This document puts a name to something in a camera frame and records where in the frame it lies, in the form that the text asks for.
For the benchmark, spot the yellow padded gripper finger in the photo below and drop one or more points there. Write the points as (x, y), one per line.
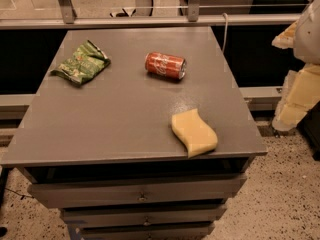
(285, 39)
(300, 93)

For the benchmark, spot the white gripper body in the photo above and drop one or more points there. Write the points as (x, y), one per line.
(308, 37)

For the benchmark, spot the red coke can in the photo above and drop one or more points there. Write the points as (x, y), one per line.
(165, 65)

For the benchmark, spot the grey metal railing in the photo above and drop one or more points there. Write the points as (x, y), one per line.
(80, 14)

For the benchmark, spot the yellow sponge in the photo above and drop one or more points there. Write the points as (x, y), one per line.
(197, 136)

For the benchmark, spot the middle grey drawer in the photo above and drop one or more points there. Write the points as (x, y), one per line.
(144, 216)

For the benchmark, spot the grey drawer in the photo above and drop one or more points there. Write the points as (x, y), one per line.
(144, 216)
(137, 191)
(153, 232)

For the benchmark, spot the bottom grey drawer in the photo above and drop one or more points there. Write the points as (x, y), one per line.
(153, 232)

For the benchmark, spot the top grey drawer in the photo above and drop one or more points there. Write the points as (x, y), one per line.
(137, 191)

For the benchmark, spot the green chip bag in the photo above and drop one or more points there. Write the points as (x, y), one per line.
(87, 61)

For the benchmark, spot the grey drawer cabinet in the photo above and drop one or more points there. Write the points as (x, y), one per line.
(118, 126)

